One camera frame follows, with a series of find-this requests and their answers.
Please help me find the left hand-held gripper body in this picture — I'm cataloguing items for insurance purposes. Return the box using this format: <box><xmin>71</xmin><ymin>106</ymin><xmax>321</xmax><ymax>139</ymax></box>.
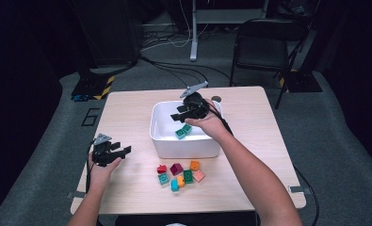
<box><xmin>91</xmin><ymin>133</ymin><xmax>116</xmax><ymax>168</ymax></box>

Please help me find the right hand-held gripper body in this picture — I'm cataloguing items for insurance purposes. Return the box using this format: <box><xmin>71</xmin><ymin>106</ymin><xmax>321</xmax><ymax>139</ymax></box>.
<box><xmin>179</xmin><ymin>81</ymin><xmax>210</xmax><ymax>121</ymax></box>

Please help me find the white plastic bin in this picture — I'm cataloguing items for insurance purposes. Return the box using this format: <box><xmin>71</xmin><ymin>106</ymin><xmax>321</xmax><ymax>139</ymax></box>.
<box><xmin>149</xmin><ymin>100</ymin><xmax>223</xmax><ymax>159</ymax></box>

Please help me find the maroon sloped toy block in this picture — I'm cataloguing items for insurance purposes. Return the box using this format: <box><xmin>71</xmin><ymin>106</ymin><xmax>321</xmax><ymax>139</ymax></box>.
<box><xmin>170</xmin><ymin>162</ymin><xmax>185</xmax><ymax>176</ymax></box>

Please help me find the dark green toy block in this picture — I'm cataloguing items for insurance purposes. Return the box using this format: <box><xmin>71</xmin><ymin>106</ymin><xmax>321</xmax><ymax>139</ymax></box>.
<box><xmin>183</xmin><ymin>169</ymin><xmax>194</xmax><ymax>185</ymax></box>

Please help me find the pink toy block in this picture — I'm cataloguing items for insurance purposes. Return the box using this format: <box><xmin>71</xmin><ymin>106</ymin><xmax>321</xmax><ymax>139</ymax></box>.
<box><xmin>192</xmin><ymin>169</ymin><xmax>205</xmax><ymax>183</ymax></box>

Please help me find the person's left hand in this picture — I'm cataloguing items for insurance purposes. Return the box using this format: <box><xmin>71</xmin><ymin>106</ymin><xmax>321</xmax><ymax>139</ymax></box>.
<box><xmin>88</xmin><ymin>154</ymin><xmax>122</xmax><ymax>190</ymax></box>

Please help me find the person's right hand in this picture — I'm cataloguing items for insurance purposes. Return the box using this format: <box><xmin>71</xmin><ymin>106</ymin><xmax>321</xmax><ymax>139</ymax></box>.
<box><xmin>184</xmin><ymin>99</ymin><xmax>235</xmax><ymax>142</ymax></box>

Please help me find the black stand base striped edge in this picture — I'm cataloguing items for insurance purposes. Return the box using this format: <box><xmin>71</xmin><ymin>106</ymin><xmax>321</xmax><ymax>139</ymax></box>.
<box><xmin>71</xmin><ymin>67</ymin><xmax>116</xmax><ymax>102</ymax></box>

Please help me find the black folding chair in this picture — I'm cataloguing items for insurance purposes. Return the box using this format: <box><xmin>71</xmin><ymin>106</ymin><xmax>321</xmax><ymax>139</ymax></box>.
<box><xmin>229</xmin><ymin>18</ymin><xmax>310</xmax><ymax>110</ymax></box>

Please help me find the dark curtain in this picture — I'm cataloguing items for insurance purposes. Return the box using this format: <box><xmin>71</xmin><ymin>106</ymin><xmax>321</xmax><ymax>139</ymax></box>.
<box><xmin>312</xmin><ymin>0</ymin><xmax>372</xmax><ymax>168</ymax></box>
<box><xmin>0</xmin><ymin>0</ymin><xmax>64</xmax><ymax>215</ymax></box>

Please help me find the person's dark clothing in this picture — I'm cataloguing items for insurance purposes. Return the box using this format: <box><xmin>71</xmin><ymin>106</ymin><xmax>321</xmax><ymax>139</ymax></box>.
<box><xmin>115</xmin><ymin>211</ymin><xmax>261</xmax><ymax>226</ymax></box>

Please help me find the black equipment case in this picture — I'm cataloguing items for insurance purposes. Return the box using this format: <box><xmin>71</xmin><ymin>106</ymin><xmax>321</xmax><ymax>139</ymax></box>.
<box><xmin>70</xmin><ymin>0</ymin><xmax>144</xmax><ymax>69</ymax></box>

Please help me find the left hand-held gripper cable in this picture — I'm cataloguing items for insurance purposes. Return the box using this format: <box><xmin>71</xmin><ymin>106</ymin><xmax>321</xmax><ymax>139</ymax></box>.
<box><xmin>85</xmin><ymin>140</ymin><xmax>95</xmax><ymax>194</ymax></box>

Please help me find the hand-held gripper cable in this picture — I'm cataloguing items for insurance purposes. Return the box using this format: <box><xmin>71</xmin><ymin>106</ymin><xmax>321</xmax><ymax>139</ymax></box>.
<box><xmin>85</xmin><ymin>140</ymin><xmax>95</xmax><ymax>194</ymax></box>
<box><xmin>205</xmin><ymin>102</ymin><xmax>235</xmax><ymax>137</ymax></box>

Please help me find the right hand-held gripper cable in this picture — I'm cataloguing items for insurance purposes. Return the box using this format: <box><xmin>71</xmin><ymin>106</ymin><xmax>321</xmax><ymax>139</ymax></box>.
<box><xmin>205</xmin><ymin>102</ymin><xmax>235</xmax><ymax>137</ymax></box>

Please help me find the black floor cable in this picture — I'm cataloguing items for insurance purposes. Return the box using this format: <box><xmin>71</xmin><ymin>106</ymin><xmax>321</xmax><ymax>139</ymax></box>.
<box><xmin>139</xmin><ymin>55</ymin><xmax>235</xmax><ymax>89</ymax></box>

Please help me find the tangle of floor cables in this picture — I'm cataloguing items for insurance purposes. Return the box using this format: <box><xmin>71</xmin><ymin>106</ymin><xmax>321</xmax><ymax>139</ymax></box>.
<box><xmin>140</xmin><ymin>26</ymin><xmax>213</xmax><ymax>51</ymax></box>

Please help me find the white desk frame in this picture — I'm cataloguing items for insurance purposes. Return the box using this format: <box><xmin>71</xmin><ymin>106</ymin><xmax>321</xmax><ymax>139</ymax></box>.
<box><xmin>188</xmin><ymin>0</ymin><xmax>269</xmax><ymax>62</ymax></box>

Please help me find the black cable beside table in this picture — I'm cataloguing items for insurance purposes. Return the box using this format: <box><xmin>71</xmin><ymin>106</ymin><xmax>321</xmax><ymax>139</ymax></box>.
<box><xmin>293</xmin><ymin>165</ymin><xmax>320</xmax><ymax>226</ymax></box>

